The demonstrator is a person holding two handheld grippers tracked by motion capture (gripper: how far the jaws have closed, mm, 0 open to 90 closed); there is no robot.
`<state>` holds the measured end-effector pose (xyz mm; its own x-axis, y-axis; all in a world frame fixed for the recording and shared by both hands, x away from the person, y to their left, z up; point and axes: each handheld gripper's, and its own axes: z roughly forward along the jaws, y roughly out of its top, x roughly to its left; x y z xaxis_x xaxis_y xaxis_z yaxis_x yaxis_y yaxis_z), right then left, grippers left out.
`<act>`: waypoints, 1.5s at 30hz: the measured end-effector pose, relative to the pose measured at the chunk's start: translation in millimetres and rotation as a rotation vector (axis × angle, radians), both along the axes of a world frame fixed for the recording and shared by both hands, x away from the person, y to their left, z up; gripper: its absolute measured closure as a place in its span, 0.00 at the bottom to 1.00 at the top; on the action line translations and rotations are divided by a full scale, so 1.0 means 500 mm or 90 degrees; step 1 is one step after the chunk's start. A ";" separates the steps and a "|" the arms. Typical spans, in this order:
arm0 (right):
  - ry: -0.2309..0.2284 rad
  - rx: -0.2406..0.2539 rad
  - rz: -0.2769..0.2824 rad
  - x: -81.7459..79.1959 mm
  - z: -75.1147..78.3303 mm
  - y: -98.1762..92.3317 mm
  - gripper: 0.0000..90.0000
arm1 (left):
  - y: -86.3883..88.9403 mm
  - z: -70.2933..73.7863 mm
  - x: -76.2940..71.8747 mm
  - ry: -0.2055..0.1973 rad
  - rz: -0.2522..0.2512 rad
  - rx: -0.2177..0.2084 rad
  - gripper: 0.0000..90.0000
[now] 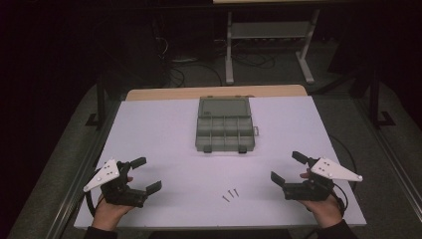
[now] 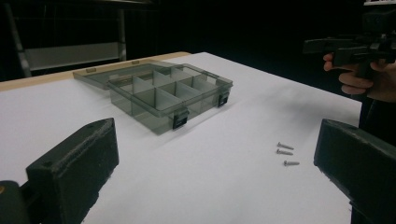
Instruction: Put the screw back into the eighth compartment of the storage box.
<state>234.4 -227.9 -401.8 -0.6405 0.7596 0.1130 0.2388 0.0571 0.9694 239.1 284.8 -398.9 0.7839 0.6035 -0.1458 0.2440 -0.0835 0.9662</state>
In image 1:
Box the person's left hand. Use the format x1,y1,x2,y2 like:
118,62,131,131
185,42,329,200
92,175,135,232

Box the black metal stand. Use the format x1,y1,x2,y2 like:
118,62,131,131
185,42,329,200
85,74,107,128
369,71,397,128

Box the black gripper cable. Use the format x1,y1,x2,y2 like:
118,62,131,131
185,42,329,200
85,191,98,217
328,133,358,217

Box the wooden table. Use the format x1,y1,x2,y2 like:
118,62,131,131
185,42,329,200
125,84,308,102

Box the person's right hand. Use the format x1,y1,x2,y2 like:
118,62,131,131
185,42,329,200
298,168,344,229

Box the black floor cables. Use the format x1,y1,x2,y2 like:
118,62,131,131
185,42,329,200
167,49,277,88

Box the aluminium rail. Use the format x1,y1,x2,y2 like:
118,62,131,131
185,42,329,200
46,99,121,239
351,99,422,213

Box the white metal desk frame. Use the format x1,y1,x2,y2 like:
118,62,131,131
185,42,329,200
212,0,322,86

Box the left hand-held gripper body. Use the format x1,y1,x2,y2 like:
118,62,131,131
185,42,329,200
83,158,149,209

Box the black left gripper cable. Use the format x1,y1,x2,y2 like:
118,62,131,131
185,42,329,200
85,191,98,217

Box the grey compartment storage box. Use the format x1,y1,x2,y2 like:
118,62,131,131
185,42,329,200
194,96,260,154

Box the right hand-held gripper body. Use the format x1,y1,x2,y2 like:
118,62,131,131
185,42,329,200
282,156,363,202

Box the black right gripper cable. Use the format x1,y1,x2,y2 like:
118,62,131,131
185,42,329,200
328,133,358,217

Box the white board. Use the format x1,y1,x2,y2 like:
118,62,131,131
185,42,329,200
73,96,367,231

